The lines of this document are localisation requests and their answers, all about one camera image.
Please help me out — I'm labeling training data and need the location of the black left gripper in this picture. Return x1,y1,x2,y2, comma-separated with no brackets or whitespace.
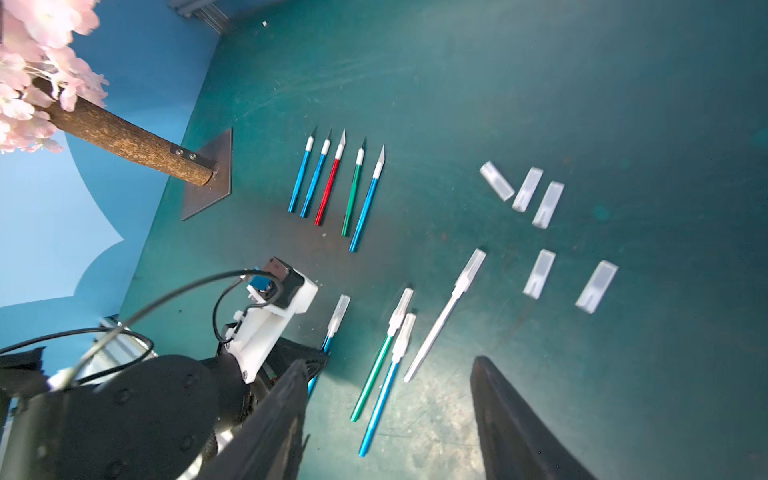
240,337,329,420

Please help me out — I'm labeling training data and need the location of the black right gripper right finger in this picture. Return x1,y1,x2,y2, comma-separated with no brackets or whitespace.
470,356,594,479

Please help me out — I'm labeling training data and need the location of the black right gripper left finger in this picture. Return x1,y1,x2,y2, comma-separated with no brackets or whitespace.
198,360,308,479

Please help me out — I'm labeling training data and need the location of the short blue carving knife capped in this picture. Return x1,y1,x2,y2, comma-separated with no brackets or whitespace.
307,293,352,397

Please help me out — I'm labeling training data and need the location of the green carving knife capped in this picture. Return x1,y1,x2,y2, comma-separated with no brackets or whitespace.
350,287,414,422
341,138,367,237

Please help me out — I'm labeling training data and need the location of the red carving knife capped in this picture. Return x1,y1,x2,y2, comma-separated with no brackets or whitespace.
314,130,347,226

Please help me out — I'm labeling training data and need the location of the blue carving knife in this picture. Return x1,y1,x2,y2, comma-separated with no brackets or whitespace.
300,131,332,218
288,128,317,213

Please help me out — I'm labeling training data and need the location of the translucent white knife cap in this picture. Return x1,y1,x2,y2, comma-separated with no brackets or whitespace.
479,161,515,202

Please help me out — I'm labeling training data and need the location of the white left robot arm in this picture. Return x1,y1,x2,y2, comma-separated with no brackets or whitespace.
1,339,328,479

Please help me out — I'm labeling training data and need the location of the pink artificial blossom tree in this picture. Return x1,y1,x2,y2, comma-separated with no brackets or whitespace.
1,1,213,186

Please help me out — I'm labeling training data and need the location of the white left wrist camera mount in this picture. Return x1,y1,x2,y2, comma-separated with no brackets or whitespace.
223,257,318,383

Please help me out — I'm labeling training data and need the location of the dark square tree base plate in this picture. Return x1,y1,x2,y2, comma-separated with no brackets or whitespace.
181,128,233,221

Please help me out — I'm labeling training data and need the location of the left slanted aluminium frame post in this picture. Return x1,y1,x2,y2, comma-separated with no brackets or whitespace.
168,0,229,35

